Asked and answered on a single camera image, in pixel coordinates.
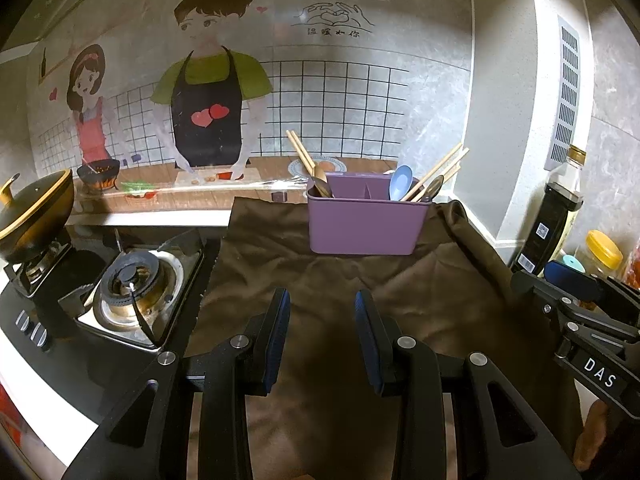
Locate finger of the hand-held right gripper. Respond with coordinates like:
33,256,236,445
542,259,640,312
511,269,640,347

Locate pot with gold lid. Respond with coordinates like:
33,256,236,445
0,169,77,264

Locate teal cap salt shaker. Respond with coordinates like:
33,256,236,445
550,254,589,274

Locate wooden spoon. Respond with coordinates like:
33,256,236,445
312,164,335,199

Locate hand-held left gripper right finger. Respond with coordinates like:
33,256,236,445
354,289,581,480

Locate white wall vent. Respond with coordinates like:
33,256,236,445
544,15,582,172

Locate cartoon wall poster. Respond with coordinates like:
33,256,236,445
0,0,476,226

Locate yellow lid spice jar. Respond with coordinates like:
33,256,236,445
575,230,626,311

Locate brown cloth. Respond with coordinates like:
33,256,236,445
185,195,586,480

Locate light blue plastic spoon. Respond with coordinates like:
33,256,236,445
389,165,414,201

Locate clear plastic spice jar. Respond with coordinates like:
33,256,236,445
620,239,640,292

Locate purple utensil holder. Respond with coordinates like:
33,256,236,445
306,171,434,256

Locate dark soy sauce bottle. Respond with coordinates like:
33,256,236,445
510,144,587,279

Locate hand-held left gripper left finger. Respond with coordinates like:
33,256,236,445
62,287,292,480

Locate person's right hand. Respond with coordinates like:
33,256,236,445
572,399,612,472

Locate gas stove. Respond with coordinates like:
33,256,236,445
0,225,207,411

